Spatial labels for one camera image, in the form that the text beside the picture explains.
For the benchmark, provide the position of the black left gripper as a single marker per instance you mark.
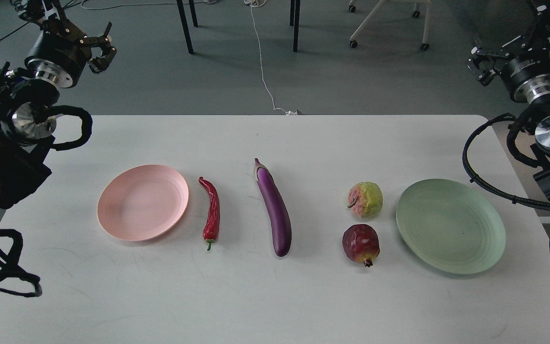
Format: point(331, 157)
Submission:
point(59, 52)

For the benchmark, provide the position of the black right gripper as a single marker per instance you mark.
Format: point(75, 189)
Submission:
point(526, 75)

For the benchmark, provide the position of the dark red pomegranate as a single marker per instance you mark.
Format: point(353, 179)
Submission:
point(361, 244)

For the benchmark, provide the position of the purple eggplant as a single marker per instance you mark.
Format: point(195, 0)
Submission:
point(281, 225)

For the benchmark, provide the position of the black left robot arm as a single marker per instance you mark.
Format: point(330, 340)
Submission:
point(32, 123)

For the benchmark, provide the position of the black table leg left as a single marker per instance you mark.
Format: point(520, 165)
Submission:
point(185, 22)

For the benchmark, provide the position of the black table leg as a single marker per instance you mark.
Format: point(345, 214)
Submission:
point(185, 22)
point(294, 21)

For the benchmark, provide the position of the white rolling chair base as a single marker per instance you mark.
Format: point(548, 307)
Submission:
point(422, 9)

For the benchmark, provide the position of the pink plate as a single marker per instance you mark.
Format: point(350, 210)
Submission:
point(143, 203)

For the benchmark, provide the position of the green plate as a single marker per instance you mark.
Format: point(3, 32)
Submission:
point(450, 226)

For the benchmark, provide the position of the black table leg right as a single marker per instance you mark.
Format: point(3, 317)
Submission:
point(294, 21)

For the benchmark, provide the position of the red chili pepper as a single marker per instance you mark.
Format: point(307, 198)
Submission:
point(211, 231)

